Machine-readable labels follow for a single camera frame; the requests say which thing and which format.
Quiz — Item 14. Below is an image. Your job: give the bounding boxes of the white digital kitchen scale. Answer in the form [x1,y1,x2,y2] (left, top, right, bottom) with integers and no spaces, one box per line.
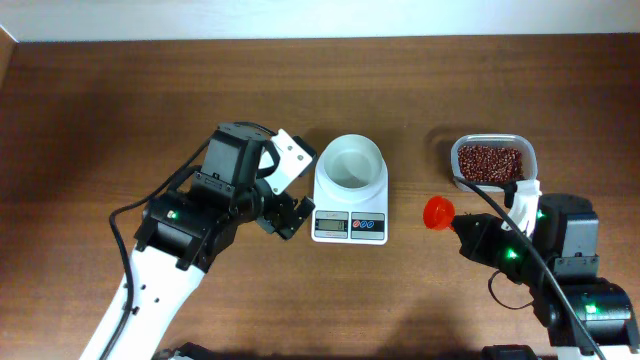
[311,160,390,246]

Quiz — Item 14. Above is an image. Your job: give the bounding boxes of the red beans in container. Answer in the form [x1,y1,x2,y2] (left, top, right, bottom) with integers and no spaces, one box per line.
[457,145,524,184]

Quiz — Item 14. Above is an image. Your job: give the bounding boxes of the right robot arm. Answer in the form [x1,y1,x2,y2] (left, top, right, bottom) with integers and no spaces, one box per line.
[452,194,639,359]

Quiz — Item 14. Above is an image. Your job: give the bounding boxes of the white bowl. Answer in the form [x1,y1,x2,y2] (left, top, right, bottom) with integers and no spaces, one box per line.
[318,134,383,190]

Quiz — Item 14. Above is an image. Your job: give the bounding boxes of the clear plastic container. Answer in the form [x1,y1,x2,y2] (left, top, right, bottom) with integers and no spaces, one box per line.
[450,134,538,192]

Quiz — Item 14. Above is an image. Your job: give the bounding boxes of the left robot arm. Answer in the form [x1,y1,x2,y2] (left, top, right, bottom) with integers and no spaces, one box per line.
[81,122,317,359]

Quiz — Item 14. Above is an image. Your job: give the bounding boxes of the orange measuring scoop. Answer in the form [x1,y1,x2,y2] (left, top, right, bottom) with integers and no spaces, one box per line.
[423,196,456,231]

